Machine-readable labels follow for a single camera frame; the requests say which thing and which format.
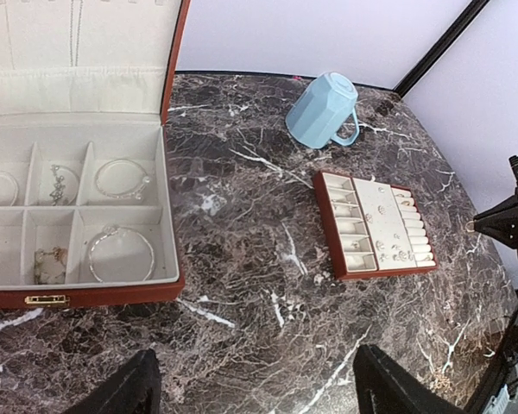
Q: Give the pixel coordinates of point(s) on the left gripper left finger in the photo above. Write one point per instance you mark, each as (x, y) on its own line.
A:
(134, 388)

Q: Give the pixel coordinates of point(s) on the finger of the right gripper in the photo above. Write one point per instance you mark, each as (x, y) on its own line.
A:
(500, 222)

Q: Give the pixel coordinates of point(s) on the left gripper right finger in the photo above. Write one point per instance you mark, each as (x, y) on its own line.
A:
(384, 386)

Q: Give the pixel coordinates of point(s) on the brown jewelry tray cream lining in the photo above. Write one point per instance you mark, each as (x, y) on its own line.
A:
(372, 229)

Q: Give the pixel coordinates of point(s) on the brown jewelry box cream lining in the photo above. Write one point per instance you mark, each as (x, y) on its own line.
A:
(83, 83)

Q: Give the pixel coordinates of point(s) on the gold earring in box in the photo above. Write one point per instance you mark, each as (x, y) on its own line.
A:
(50, 266)

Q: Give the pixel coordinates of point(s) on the silver bangle lower compartment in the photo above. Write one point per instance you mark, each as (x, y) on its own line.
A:
(120, 254)

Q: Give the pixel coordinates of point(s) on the silver bangle compartment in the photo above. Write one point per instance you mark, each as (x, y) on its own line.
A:
(120, 254)
(122, 180)
(9, 189)

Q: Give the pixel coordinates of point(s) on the silver bangle upper compartment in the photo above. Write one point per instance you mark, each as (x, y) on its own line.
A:
(122, 180)

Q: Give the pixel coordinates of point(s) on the light blue mug upside down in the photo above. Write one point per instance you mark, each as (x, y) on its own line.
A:
(321, 110)

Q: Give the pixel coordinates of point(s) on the silver bangle left compartment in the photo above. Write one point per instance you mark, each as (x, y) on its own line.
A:
(9, 189)

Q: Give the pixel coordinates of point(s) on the right black frame post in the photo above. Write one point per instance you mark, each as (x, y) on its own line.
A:
(438, 49)

